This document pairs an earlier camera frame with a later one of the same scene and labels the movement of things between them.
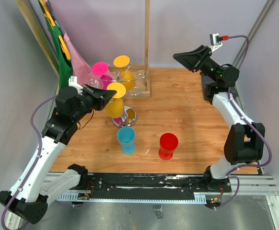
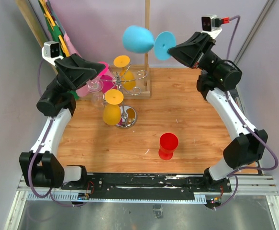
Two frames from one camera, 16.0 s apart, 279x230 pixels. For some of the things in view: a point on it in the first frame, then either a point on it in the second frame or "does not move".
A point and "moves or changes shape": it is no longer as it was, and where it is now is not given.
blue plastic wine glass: (126, 136) to (139, 40)
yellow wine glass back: (127, 77) does not move
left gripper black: (101, 97) to (74, 69)
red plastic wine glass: (168, 143) does not move
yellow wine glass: (114, 108) moves or changes shape
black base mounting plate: (127, 186) does not move
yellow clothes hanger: (47, 15) does not move
